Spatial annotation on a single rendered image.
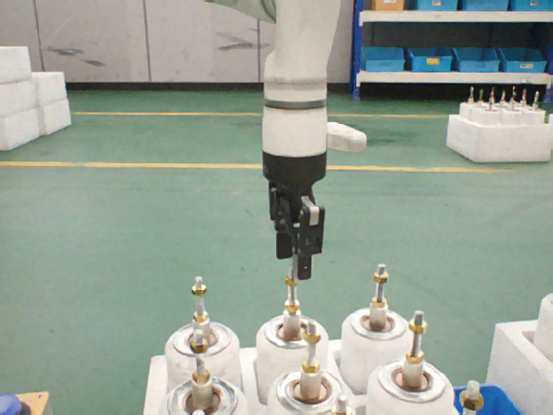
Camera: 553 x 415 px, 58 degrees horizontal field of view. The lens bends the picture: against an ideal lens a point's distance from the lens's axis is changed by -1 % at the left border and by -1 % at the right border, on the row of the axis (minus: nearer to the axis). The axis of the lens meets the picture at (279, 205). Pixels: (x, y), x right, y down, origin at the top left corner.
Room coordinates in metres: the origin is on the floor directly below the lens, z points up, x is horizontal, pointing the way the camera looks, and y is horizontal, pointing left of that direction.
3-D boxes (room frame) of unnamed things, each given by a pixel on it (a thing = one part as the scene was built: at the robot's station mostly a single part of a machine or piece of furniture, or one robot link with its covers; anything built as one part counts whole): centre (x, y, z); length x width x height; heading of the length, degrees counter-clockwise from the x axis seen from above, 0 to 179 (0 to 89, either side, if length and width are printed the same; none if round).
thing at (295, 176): (0.57, -0.02, 0.46); 0.08 x 0.08 x 0.09
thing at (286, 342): (0.57, -0.02, 0.25); 0.08 x 0.08 x 0.01
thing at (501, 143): (2.65, -1.17, 0.09); 0.39 x 0.39 x 0.18; 4
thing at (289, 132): (0.58, -0.04, 0.53); 0.11 x 0.09 x 0.06; 108
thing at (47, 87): (3.32, 1.67, 0.27); 0.39 x 0.39 x 0.18; 88
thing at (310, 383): (0.46, -0.03, 0.26); 0.02 x 0.02 x 0.03
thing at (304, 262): (0.53, -0.03, 0.38); 0.03 x 0.01 x 0.05; 18
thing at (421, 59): (5.00, -1.41, 0.36); 0.50 x 0.38 x 0.21; 178
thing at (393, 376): (0.47, -0.15, 0.25); 0.08 x 0.08 x 0.01
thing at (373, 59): (5.05, -0.99, 0.36); 0.50 x 0.38 x 0.21; 177
